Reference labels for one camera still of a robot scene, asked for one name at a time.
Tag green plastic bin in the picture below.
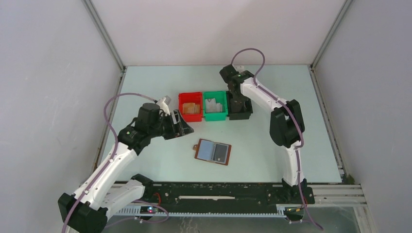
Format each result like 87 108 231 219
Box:
203 91 228 121

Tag dark card in holder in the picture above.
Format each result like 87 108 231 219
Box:
212 144 228 164

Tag brown leather card holder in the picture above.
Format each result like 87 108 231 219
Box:
192 139 232 166

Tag red plastic bin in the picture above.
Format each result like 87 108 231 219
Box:
178 92 203 122

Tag white cable duct strip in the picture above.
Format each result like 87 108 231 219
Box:
114 205 286 217

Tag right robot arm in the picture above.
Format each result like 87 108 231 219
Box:
219 64 307 206

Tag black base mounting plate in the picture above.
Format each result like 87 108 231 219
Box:
142 182 315 214

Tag orange cards in red bin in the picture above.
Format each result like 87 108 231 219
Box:
182 102 201 115

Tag black plastic bin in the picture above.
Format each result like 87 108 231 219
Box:
226 91 253 120

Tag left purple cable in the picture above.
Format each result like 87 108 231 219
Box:
61 93 170 233

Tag white cards in green bin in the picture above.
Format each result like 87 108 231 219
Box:
205 98 224 113

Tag aluminium frame rails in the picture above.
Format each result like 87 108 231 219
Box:
310 129 377 233

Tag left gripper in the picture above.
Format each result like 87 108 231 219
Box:
149 109 193 140

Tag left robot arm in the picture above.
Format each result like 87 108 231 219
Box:
58 96 194 233

